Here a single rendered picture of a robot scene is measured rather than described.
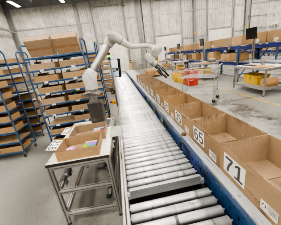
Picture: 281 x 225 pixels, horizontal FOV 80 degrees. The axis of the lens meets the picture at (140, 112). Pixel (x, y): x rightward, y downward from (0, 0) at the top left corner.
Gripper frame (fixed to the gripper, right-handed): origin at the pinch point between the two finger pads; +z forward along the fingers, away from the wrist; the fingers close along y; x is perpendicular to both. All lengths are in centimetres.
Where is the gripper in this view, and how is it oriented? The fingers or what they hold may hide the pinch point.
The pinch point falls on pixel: (166, 75)
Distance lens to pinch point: 243.1
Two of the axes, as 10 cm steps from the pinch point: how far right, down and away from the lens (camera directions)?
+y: -5.8, 6.0, -5.5
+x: 3.9, -3.9, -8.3
